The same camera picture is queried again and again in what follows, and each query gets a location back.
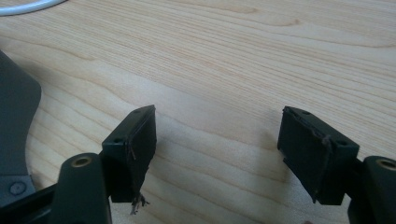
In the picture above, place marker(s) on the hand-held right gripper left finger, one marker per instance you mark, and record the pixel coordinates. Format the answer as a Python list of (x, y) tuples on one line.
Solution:
[(130, 155)]

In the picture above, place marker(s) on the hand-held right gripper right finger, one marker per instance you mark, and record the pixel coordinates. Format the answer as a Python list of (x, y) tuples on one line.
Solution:
[(314, 155)]

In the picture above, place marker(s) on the dark grey cap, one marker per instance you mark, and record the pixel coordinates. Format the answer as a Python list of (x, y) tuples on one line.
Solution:
[(14, 112)]

